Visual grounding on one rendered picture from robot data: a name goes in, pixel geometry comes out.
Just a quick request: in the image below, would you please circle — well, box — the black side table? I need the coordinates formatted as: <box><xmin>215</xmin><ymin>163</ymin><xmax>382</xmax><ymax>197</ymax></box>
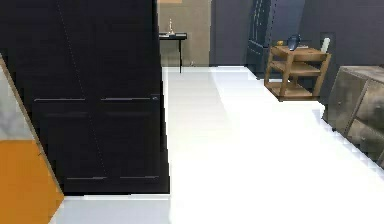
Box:
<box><xmin>158</xmin><ymin>31</ymin><xmax>188</xmax><ymax>74</ymax></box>

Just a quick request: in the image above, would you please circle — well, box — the black tall cupboard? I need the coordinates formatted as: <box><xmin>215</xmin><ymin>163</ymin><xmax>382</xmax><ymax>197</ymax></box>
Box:
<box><xmin>0</xmin><ymin>0</ymin><xmax>171</xmax><ymax>196</ymax></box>

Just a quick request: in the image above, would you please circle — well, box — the dark blue room door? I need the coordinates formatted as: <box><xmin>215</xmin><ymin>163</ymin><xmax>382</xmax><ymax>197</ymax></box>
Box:
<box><xmin>245</xmin><ymin>0</ymin><xmax>306</xmax><ymax>80</ymax></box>

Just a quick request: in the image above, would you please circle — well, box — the brown wooden shelf table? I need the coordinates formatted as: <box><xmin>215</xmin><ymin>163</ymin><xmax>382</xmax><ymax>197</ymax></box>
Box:
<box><xmin>264</xmin><ymin>44</ymin><xmax>333</xmax><ymax>102</ymax></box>

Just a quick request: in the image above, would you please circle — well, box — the dark blue round object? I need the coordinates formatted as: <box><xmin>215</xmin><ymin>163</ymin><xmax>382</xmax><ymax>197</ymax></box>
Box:
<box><xmin>287</xmin><ymin>34</ymin><xmax>302</xmax><ymax>52</ymax></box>

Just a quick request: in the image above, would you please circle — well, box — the white cylinder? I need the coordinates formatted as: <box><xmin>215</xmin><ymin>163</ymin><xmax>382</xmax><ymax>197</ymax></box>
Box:
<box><xmin>320</xmin><ymin>37</ymin><xmax>331</xmax><ymax>54</ymax></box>

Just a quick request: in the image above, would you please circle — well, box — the grey wooden chest of drawers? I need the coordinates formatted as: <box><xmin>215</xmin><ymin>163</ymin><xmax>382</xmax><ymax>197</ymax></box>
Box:
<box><xmin>321</xmin><ymin>65</ymin><xmax>384</xmax><ymax>168</ymax></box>

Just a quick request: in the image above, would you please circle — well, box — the orange and grey framed picture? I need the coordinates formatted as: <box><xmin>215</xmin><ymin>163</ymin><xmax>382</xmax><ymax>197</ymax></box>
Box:
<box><xmin>0</xmin><ymin>53</ymin><xmax>65</xmax><ymax>224</ymax></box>

